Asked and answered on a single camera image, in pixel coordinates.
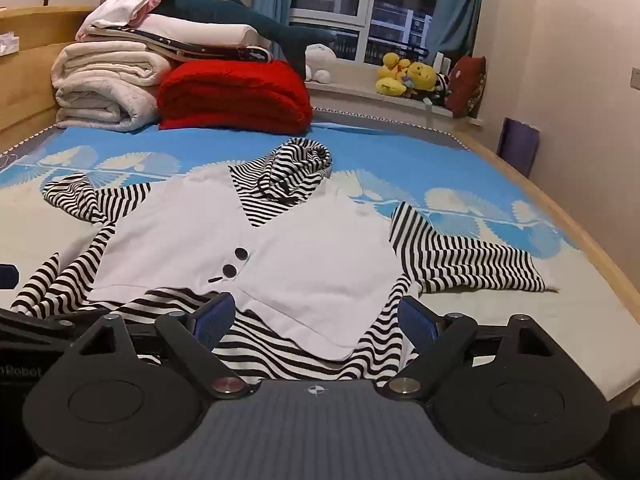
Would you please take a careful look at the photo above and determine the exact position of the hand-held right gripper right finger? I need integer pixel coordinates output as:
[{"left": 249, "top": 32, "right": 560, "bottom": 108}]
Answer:
[{"left": 382, "top": 296, "right": 566, "bottom": 401}]

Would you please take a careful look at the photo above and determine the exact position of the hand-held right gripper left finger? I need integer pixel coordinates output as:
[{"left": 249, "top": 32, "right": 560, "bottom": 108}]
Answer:
[{"left": 75, "top": 292, "right": 261, "bottom": 401}]

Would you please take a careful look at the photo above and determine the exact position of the striped hooded top white vest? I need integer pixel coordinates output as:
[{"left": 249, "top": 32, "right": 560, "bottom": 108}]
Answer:
[{"left": 10, "top": 137, "right": 560, "bottom": 381}]

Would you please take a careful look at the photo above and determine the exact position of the blue printed bed sheet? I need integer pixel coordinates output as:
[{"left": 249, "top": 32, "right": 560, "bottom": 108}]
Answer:
[{"left": 0, "top": 107, "right": 640, "bottom": 401}]

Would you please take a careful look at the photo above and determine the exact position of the white rolled blanket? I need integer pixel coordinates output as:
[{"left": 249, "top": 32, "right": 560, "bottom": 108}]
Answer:
[{"left": 52, "top": 41, "right": 173, "bottom": 132}]

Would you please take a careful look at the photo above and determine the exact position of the red folded blanket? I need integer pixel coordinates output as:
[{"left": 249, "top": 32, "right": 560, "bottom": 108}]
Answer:
[{"left": 157, "top": 59, "right": 313, "bottom": 136}]

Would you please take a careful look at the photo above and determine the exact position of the white window sill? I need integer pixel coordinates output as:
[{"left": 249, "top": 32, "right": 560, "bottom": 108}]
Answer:
[{"left": 305, "top": 79, "right": 486, "bottom": 126}]

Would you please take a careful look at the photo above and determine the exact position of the black white striped plush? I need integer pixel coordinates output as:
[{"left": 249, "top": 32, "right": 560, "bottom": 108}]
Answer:
[{"left": 430, "top": 72, "right": 453, "bottom": 106}]

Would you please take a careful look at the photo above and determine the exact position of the red cushion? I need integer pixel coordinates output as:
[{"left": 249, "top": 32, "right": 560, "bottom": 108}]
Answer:
[{"left": 445, "top": 56, "right": 488, "bottom": 118}]

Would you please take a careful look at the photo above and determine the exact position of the yellow bear plush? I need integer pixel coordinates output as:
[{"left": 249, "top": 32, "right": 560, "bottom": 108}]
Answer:
[{"left": 402, "top": 61, "right": 441, "bottom": 93}]

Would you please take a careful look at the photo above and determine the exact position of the yellow duck plush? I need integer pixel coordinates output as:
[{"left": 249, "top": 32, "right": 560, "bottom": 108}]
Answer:
[{"left": 376, "top": 52, "right": 413, "bottom": 97}]

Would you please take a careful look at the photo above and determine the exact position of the white plush toy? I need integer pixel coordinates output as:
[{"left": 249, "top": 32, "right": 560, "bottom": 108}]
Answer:
[{"left": 304, "top": 42, "right": 335, "bottom": 83}]

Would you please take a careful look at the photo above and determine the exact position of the pink white folded cloth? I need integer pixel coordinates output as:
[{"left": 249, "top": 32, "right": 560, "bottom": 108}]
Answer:
[{"left": 82, "top": 0, "right": 161, "bottom": 28}]

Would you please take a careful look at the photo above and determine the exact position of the teal shark plush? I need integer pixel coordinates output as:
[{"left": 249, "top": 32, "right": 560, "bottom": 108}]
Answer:
[{"left": 155, "top": 0, "right": 337, "bottom": 78}]

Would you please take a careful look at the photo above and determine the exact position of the window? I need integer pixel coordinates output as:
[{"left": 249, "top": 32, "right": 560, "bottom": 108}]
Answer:
[{"left": 290, "top": 0, "right": 446, "bottom": 66}]

